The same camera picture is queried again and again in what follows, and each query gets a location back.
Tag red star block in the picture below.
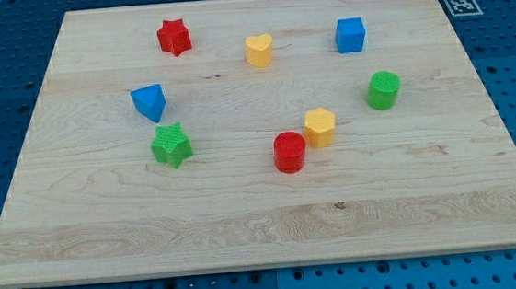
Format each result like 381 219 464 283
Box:
157 18 192 57

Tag wooden board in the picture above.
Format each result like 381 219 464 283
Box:
0 0 516 289

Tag green cylinder block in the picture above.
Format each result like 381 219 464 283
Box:
366 71 401 110

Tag red cylinder block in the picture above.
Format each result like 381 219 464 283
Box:
273 131 306 174

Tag blue triangle block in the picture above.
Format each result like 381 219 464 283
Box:
131 83 166 123

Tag green star block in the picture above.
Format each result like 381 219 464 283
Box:
150 122 193 168

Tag blue cube block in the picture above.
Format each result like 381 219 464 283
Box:
335 17 366 54

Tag yellow hexagon block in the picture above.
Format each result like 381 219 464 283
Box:
304 107 336 149

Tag yellow heart block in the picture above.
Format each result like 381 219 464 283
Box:
245 34 273 68

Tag fiducial marker tag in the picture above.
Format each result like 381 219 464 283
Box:
443 0 483 17

